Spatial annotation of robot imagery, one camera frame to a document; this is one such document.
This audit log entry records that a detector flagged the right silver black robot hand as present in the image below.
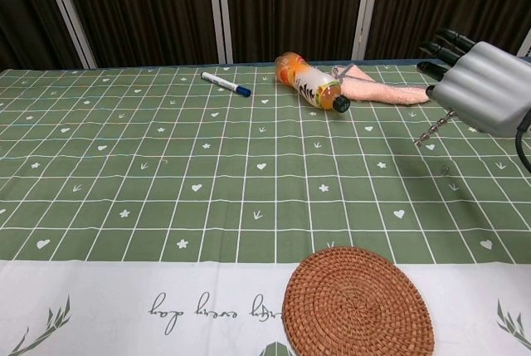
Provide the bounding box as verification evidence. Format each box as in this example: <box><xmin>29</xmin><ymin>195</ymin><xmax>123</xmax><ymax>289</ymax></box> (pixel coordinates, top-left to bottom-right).
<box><xmin>417</xmin><ymin>27</ymin><xmax>531</xmax><ymax>139</ymax></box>

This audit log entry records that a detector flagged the pink towel with grey loop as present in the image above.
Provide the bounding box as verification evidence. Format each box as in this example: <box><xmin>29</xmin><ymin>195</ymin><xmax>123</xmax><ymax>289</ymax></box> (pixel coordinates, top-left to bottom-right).
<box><xmin>330</xmin><ymin>62</ymin><xmax>433</xmax><ymax>107</ymax></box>

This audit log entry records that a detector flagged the orange drink plastic bottle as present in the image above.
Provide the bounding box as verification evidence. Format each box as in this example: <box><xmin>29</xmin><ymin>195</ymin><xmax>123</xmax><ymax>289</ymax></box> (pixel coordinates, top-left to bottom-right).
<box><xmin>274</xmin><ymin>51</ymin><xmax>352</xmax><ymax>114</ymax></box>

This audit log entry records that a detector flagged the round brown rattan coaster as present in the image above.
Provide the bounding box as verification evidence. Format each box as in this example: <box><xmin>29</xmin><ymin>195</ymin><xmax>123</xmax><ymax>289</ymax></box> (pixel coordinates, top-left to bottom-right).
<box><xmin>281</xmin><ymin>246</ymin><xmax>436</xmax><ymax>356</ymax></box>

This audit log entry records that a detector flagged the white marker pen blue cap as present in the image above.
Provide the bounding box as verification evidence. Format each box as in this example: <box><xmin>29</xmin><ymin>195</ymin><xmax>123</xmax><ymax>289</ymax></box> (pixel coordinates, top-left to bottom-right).
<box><xmin>200</xmin><ymin>71</ymin><xmax>253</xmax><ymax>98</ymax></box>

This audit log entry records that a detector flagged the green grid tablecloth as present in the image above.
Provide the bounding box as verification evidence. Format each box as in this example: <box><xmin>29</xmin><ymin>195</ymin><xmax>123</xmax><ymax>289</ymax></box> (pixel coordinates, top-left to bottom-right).
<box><xmin>0</xmin><ymin>56</ymin><xmax>531</xmax><ymax>356</ymax></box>

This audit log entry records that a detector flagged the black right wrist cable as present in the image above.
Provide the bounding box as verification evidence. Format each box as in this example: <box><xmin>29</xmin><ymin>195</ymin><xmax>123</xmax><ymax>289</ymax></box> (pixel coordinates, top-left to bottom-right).
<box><xmin>514</xmin><ymin>111</ymin><xmax>531</xmax><ymax>168</ymax></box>

